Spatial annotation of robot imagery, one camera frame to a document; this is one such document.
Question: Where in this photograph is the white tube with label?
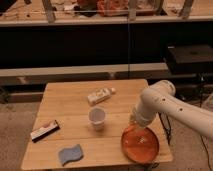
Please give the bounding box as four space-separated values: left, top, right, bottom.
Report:
87 88 116 105

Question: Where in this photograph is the black box on right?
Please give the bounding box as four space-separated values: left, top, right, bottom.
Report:
165 45 213 74

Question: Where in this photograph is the white plastic cup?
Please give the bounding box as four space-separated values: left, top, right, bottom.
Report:
88 107 106 131

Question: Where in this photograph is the orange pepper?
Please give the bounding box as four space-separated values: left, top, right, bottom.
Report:
124 125 136 137

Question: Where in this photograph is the black cable on floor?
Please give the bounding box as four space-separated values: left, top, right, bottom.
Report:
198 133 213 171

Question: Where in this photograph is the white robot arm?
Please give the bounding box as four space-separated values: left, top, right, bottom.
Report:
131 80 213 140

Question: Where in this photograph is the orange ceramic bowl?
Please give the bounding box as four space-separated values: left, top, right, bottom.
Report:
121 128 159 164

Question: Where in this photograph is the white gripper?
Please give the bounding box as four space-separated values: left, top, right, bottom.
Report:
129 114 150 129

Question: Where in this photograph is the orange item on shelf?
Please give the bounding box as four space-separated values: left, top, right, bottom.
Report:
97 0 128 16

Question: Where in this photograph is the blue sponge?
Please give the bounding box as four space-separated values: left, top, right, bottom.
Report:
58 144 84 166

